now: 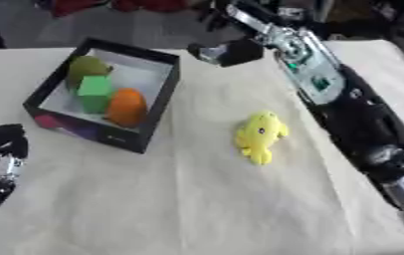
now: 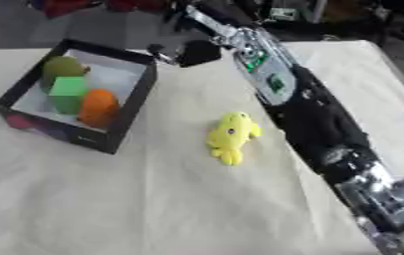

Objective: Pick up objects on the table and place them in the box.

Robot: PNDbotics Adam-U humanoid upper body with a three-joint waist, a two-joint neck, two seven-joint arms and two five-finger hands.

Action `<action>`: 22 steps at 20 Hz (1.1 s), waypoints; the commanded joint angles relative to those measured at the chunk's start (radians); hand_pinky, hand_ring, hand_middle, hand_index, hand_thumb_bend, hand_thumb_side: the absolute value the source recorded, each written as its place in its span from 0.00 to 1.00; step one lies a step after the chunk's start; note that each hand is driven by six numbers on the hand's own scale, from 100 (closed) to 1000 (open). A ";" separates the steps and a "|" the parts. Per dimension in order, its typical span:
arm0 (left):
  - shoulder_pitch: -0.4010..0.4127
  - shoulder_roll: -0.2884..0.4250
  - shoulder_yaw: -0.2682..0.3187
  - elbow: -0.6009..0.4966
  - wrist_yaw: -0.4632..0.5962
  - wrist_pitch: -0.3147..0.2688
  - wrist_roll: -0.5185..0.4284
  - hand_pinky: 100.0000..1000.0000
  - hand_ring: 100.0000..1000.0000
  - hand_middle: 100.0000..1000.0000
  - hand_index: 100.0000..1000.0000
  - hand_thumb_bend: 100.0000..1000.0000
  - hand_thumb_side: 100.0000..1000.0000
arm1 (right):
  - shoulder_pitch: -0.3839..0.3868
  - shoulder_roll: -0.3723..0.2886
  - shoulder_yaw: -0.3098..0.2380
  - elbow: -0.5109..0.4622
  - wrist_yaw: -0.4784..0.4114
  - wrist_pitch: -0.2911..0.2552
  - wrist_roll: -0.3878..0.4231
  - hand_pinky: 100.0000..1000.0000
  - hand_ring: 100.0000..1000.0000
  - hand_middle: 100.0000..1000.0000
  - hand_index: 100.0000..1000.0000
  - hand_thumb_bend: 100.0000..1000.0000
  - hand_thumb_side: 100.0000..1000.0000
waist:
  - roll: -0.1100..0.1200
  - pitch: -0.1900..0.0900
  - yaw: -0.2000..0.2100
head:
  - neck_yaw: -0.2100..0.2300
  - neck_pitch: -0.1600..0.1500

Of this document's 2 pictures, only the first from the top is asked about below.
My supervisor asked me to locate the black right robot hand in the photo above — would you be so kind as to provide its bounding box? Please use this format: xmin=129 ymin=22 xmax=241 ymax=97
xmin=186 ymin=0 xmax=290 ymax=68

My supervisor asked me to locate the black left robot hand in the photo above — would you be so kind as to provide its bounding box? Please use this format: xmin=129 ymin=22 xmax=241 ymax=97
xmin=0 ymin=124 xmax=32 ymax=227

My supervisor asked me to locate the black box white inside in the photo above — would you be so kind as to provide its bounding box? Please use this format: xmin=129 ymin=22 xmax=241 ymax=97
xmin=21 ymin=37 xmax=183 ymax=155

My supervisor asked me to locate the yellow soft toy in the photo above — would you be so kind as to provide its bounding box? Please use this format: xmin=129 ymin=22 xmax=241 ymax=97
xmin=233 ymin=110 xmax=292 ymax=166

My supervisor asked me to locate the green block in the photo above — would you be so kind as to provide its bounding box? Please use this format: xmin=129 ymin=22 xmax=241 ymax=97
xmin=75 ymin=75 xmax=117 ymax=115

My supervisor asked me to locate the olive green toy fruit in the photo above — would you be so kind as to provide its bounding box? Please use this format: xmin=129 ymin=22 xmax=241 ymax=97
xmin=64 ymin=55 xmax=115 ymax=91

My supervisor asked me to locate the orange toy fruit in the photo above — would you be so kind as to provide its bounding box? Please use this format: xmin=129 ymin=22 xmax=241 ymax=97
xmin=102 ymin=87 xmax=150 ymax=129

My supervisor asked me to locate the red bag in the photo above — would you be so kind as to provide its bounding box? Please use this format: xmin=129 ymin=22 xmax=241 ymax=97
xmin=49 ymin=0 xmax=188 ymax=18

